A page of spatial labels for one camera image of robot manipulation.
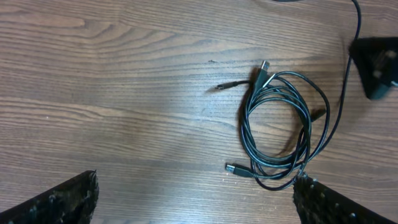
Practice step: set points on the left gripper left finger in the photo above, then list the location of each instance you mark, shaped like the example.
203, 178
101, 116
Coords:
71, 202

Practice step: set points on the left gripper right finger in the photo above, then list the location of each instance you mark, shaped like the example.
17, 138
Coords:
319, 204

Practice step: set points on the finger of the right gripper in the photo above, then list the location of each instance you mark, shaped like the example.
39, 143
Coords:
376, 61

